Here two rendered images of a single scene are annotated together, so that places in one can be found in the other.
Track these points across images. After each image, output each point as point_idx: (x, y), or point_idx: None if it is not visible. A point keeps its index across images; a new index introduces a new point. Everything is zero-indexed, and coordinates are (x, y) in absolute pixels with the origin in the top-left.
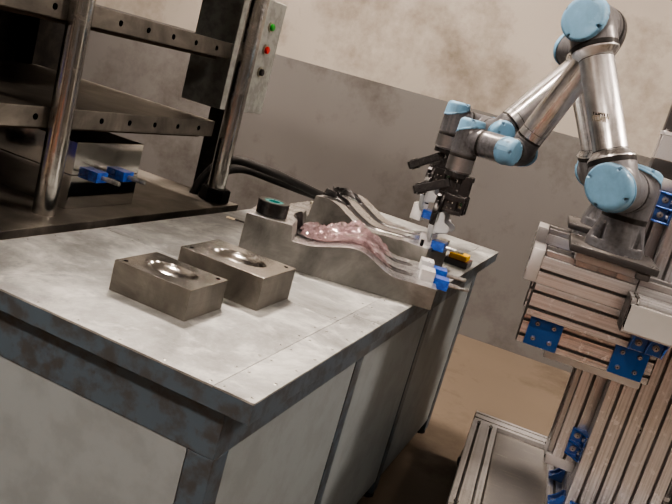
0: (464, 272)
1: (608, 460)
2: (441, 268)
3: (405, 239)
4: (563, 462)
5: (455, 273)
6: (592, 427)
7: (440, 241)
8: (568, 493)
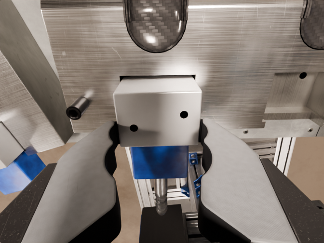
0: (323, 135)
1: (193, 201)
2: (11, 181)
3: (81, 24)
4: (201, 170)
5: (283, 126)
6: (197, 205)
7: (149, 161)
8: (188, 168)
